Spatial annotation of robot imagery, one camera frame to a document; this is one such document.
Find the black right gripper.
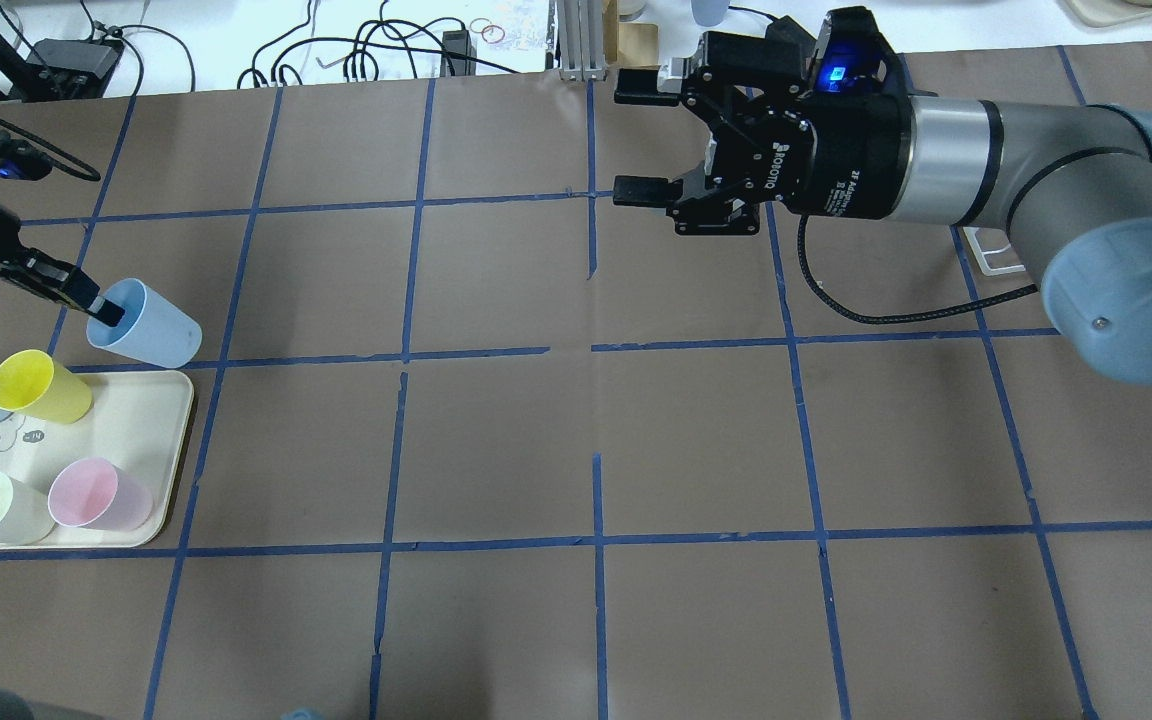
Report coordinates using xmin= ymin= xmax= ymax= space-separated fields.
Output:
xmin=613 ymin=6 xmax=914 ymax=234

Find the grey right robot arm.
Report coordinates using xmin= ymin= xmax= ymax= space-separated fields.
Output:
xmin=26 ymin=70 xmax=1152 ymax=384

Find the yellow plastic cup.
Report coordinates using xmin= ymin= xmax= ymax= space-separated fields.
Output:
xmin=0 ymin=348 xmax=93 ymax=424

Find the pink plastic cup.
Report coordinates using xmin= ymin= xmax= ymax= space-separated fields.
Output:
xmin=47 ymin=457 xmax=154 ymax=532

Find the cream plastic tray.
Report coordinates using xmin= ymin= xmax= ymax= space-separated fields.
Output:
xmin=0 ymin=370 xmax=195 ymax=550

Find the black power adapter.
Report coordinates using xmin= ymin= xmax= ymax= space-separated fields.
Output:
xmin=26 ymin=38 xmax=126 ymax=100

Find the aluminium frame post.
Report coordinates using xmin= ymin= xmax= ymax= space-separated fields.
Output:
xmin=552 ymin=1 xmax=611 ymax=82

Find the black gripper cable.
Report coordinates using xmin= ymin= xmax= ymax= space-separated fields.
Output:
xmin=798 ymin=212 xmax=1041 ymax=326

